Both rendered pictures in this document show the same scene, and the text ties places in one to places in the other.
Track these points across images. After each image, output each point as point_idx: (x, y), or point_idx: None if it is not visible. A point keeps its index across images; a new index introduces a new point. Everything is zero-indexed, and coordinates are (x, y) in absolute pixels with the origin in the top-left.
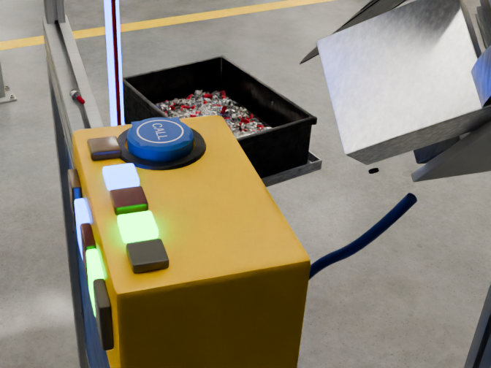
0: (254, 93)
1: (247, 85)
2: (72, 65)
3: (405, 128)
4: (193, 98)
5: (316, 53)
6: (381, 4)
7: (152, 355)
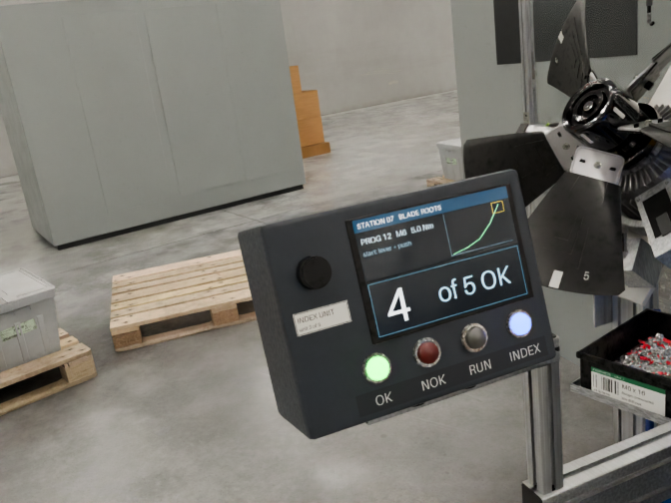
0: (610, 344)
1: (604, 346)
2: (657, 434)
3: None
4: None
5: (621, 278)
6: (604, 231)
7: None
